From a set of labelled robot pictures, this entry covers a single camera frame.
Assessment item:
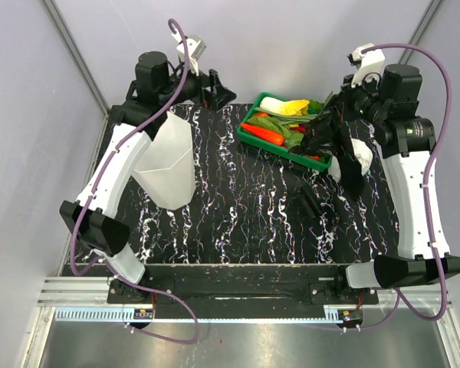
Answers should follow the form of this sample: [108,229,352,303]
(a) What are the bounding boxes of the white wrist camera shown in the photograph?
[172,31,206,76]
[348,43,385,88]

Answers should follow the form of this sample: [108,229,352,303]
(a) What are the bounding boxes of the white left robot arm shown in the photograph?
[60,51,236,303]

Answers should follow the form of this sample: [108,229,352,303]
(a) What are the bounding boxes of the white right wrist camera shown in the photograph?
[348,43,385,88]

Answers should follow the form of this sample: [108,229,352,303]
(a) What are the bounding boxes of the green leafy vegetable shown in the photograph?
[245,117,304,149]

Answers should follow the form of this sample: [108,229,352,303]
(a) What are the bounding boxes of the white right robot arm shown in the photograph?
[333,64,460,304]

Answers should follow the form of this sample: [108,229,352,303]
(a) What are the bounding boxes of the aluminium rail with slots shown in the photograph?
[38,275,455,324]

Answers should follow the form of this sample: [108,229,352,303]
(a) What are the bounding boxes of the white and yellow cabbage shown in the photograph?
[259,97,310,116]

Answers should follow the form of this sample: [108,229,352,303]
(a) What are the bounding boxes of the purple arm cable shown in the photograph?
[69,18,200,344]
[343,42,454,331]

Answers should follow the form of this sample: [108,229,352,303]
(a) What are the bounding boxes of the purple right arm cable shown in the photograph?
[343,42,454,331]

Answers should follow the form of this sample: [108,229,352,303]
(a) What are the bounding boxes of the crumpled white paper ball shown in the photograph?
[327,138,373,182]

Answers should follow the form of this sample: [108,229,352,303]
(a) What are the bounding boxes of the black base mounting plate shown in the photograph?
[73,264,396,301]

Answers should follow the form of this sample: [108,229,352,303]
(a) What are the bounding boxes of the black trash bag roll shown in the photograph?
[292,185,324,219]

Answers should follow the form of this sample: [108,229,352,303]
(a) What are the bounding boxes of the white faceted trash bin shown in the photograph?
[133,113,196,211]

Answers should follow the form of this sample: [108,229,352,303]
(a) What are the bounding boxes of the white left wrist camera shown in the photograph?
[172,31,206,76]

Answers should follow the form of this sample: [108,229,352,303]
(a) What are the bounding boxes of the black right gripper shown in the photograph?
[331,71,389,126]

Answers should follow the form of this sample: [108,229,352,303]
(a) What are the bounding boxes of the green plastic vegetable tray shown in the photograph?
[237,93,332,172]

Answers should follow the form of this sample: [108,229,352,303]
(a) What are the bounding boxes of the orange carrot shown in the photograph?
[240,123,284,146]

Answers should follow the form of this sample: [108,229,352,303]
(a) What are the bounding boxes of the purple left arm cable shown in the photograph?
[69,18,200,344]

